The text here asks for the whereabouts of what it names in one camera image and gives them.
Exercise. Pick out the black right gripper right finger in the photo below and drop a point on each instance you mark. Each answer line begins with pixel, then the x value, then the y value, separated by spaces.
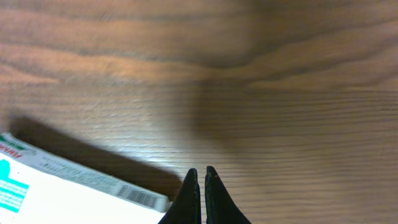
pixel 220 208

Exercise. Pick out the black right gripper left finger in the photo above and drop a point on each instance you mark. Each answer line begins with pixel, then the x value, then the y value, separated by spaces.
pixel 186 208

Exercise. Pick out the white green carton box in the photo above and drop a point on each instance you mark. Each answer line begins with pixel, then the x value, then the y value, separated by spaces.
pixel 38 187

